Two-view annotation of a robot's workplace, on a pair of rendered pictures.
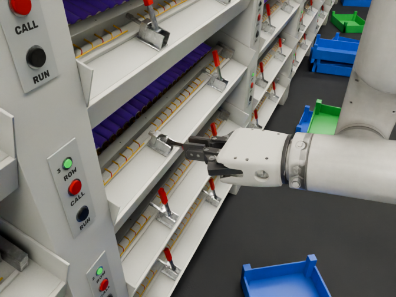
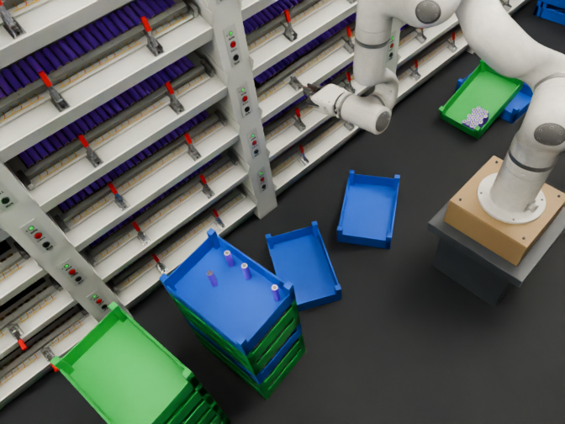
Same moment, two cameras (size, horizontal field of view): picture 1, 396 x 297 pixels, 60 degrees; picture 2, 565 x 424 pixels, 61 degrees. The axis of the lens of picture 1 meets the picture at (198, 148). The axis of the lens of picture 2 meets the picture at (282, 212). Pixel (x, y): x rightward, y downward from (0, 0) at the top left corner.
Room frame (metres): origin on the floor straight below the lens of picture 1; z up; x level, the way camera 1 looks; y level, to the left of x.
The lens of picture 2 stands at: (-0.70, -0.52, 1.58)
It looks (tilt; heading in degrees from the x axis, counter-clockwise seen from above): 53 degrees down; 32
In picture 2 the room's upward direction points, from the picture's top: 10 degrees counter-clockwise
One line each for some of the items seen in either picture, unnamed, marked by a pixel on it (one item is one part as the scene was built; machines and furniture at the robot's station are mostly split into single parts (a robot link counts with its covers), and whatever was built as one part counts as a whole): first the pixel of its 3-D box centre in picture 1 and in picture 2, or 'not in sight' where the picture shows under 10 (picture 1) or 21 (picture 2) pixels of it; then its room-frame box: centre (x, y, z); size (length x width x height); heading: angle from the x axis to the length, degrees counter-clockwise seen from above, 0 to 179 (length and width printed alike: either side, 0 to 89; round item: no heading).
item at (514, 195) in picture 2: not in sight; (520, 177); (0.33, -0.69, 0.47); 0.19 x 0.19 x 0.18
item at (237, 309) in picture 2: not in sight; (227, 288); (-0.26, -0.04, 0.44); 0.30 x 0.20 x 0.08; 74
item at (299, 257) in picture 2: not in sight; (302, 266); (0.07, -0.09, 0.04); 0.30 x 0.20 x 0.08; 38
